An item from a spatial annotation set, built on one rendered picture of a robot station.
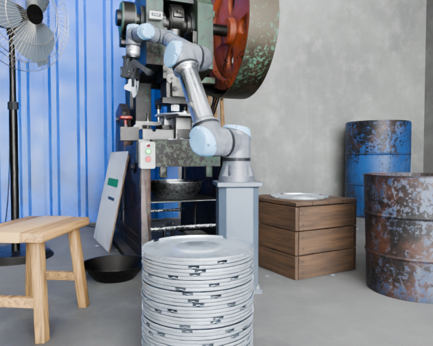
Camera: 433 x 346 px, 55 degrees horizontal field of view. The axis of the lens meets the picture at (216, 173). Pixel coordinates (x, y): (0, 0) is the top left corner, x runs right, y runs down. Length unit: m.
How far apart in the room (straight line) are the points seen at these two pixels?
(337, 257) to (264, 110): 2.25
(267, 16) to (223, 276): 1.67
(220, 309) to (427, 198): 0.99
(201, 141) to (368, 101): 3.39
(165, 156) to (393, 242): 1.18
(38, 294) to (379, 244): 1.26
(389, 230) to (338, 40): 3.15
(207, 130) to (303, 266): 0.77
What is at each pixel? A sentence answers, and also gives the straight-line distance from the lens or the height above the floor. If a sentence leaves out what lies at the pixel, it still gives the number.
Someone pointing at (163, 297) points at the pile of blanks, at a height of 0.22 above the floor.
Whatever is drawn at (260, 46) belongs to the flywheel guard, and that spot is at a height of 1.15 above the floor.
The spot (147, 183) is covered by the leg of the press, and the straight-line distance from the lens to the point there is 2.15.
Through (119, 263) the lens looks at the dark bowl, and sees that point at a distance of 2.12.
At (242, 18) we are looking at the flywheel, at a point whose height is 1.36.
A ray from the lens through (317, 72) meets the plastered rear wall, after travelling 4.44.
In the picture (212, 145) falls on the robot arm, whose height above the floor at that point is 0.60.
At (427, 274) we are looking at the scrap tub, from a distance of 1.79.
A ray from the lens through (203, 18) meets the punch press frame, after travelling 2.54.
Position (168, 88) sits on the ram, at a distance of 2.43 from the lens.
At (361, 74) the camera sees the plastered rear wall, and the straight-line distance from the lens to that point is 4.78.
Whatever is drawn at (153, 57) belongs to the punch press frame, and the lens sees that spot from 2.39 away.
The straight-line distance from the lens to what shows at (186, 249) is 1.06.
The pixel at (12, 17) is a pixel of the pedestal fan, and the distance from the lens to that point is 2.48.
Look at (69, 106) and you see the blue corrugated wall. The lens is 3.54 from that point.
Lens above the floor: 0.55
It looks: 2 degrees down
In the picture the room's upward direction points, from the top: straight up
